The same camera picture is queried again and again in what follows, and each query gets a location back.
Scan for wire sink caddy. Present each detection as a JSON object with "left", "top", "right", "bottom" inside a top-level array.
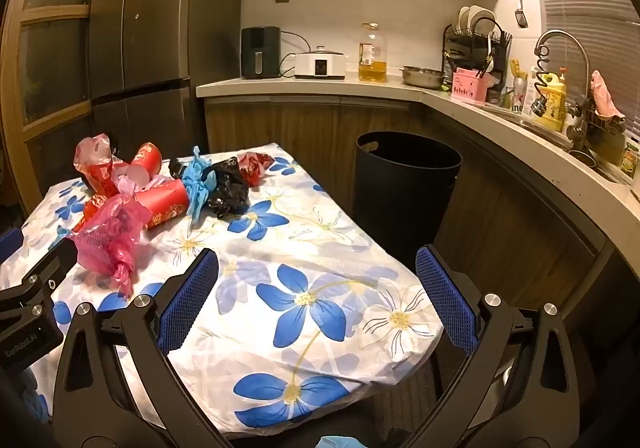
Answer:
[{"left": 582, "top": 108, "right": 626, "bottom": 139}]

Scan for black trash bin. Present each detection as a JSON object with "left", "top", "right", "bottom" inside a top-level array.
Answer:
[{"left": 353, "top": 131, "right": 462, "bottom": 273}]

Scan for black plastic bag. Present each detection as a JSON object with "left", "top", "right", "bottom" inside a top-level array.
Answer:
[{"left": 169, "top": 156, "right": 251, "bottom": 220}]

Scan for clear oil bottle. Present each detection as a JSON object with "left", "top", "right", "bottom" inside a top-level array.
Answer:
[{"left": 358, "top": 22, "right": 389, "bottom": 82}]

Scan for blue floral blanket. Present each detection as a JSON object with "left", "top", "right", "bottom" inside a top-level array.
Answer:
[{"left": 0, "top": 143, "right": 446, "bottom": 439}]

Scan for steel kitchen faucet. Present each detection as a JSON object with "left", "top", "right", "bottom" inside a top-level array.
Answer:
[{"left": 535, "top": 30, "right": 593, "bottom": 153}]

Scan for steel mixing bowl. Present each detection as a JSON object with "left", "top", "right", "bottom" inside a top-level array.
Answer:
[{"left": 400, "top": 66, "right": 446, "bottom": 88}]

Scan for pale stone countertop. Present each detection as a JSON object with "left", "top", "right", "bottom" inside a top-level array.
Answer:
[{"left": 196, "top": 75, "right": 640, "bottom": 249}]

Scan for black power cable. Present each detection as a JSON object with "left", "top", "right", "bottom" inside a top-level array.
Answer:
[{"left": 280, "top": 31, "right": 313, "bottom": 77}]

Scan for dark steel refrigerator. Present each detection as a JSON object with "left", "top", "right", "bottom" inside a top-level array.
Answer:
[{"left": 87, "top": 0, "right": 246, "bottom": 159}]

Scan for pink cloth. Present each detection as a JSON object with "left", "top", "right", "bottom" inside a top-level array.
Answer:
[{"left": 590, "top": 70, "right": 626, "bottom": 123}]

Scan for light blue cloth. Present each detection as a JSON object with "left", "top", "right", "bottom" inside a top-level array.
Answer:
[{"left": 320, "top": 435, "right": 366, "bottom": 448}]

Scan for wooden glass door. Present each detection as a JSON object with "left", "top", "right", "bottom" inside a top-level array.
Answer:
[{"left": 0, "top": 0, "right": 108, "bottom": 213}]

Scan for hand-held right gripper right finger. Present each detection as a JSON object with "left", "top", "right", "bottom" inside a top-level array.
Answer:
[{"left": 415, "top": 244, "right": 583, "bottom": 448}]

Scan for red paper cup gold rim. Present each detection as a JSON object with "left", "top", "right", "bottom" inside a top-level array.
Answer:
[{"left": 132, "top": 178, "right": 191, "bottom": 229}]

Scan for white dishes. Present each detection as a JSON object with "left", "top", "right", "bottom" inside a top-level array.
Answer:
[{"left": 457, "top": 6, "right": 498, "bottom": 36}]

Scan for yellow detergent bottle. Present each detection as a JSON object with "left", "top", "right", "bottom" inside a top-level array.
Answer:
[{"left": 529, "top": 70, "right": 567, "bottom": 132}]

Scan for white electric cooker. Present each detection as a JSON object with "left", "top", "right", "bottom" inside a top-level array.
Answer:
[{"left": 294, "top": 46, "right": 347, "bottom": 80}]

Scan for red paper cup white base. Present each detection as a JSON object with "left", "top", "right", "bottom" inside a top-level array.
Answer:
[{"left": 126, "top": 143, "right": 163, "bottom": 189}]

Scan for blue plastic bag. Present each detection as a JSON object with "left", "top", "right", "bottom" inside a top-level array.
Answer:
[{"left": 181, "top": 146, "right": 221, "bottom": 229}]

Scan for coiled black sprayer hose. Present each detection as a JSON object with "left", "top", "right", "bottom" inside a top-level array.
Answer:
[{"left": 527, "top": 45, "right": 551, "bottom": 119}]

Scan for red plastic bag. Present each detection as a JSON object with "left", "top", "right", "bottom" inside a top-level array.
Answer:
[
  {"left": 80, "top": 160, "right": 123, "bottom": 196},
  {"left": 72, "top": 194, "right": 108, "bottom": 233}
]

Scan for black wire dish rack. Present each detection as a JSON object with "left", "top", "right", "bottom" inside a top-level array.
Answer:
[{"left": 442, "top": 5, "right": 512, "bottom": 78}]

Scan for green drink can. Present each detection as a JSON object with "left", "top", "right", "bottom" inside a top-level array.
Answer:
[{"left": 511, "top": 76, "right": 528, "bottom": 113}]

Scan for large pink plastic bag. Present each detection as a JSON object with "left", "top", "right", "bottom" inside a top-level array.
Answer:
[{"left": 67, "top": 193, "right": 151, "bottom": 297}]

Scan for small pink plastic bag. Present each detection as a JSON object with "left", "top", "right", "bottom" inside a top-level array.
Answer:
[{"left": 74, "top": 134, "right": 113, "bottom": 173}]

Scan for pink plastic basket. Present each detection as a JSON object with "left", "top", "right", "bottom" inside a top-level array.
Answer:
[{"left": 451, "top": 68, "right": 493, "bottom": 104}]

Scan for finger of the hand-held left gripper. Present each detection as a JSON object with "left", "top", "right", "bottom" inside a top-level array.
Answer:
[
  {"left": 0, "top": 228, "right": 24, "bottom": 263},
  {"left": 0, "top": 239, "right": 79, "bottom": 329}
]

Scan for red foil wrapper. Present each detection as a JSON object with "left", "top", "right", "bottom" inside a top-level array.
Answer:
[{"left": 236, "top": 152, "right": 276, "bottom": 187}]

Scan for steel kitchen sink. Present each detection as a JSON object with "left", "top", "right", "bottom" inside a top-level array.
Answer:
[{"left": 480, "top": 102, "right": 631, "bottom": 186}]

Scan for black air fryer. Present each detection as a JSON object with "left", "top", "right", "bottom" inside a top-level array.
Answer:
[{"left": 241, "top": 26, "right": 282, "bottom": 79}]

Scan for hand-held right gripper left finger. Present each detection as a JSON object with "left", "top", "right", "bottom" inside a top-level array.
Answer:
[{"left": 52, "top": 248, "right": 236, "bottom": 448}]

